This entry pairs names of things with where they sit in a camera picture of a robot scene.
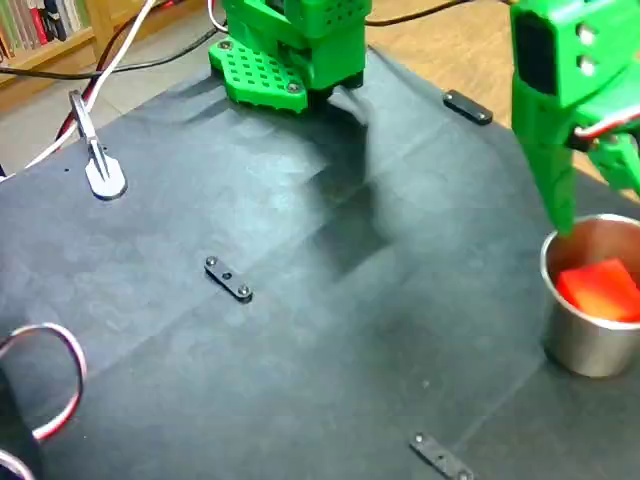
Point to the red cube block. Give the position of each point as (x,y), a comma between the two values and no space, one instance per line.
(600,290)

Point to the stainless steel cup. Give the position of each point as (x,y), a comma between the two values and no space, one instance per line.
(585,350)

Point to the black table mat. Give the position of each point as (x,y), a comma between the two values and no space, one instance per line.
(250,375)

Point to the metal clamp with white foot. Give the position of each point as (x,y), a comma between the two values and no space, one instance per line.
(102,177)

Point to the wooden bookshelf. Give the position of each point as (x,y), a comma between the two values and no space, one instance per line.
(60,47)

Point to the black book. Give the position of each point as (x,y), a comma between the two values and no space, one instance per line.
(54,20)

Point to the red book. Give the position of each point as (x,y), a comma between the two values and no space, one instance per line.
(37,25)

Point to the black bracket with screws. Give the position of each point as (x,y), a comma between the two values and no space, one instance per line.
(467,107)
(227,276)
(440,457)

